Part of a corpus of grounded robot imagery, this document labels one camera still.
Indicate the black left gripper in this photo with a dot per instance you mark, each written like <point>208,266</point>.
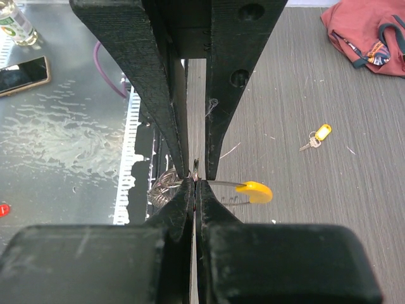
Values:
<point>148,39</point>

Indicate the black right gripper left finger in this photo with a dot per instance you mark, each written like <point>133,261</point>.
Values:
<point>147,263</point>

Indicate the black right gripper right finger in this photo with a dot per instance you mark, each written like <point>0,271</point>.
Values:
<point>277,263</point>

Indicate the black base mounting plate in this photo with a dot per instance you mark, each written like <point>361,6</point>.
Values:
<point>152,169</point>

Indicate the key with yellow tag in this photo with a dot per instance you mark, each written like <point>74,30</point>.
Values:
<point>317,137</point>

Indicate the small red object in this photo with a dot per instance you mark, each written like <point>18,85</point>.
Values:
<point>4,210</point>

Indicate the black smartphone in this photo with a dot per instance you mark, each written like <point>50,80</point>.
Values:
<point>24,75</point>

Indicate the clear plastic bottle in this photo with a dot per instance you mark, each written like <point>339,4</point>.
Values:
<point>16,26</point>

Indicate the crumpled dusty red garment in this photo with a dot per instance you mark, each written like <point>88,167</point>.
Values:
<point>369,33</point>

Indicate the slotted grey cable duct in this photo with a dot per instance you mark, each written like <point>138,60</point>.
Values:
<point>128,158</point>

